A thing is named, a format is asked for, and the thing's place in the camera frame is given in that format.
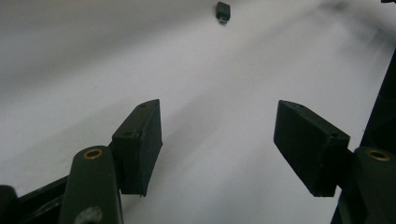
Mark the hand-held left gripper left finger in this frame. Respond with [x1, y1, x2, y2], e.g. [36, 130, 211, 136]
[110, 98, 163, 198]

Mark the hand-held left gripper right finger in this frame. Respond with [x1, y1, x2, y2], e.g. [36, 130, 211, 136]
[273, 99, 351, 198]

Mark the small black plug adapter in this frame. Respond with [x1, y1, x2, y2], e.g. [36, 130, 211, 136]
[215, 1, 232, 25]

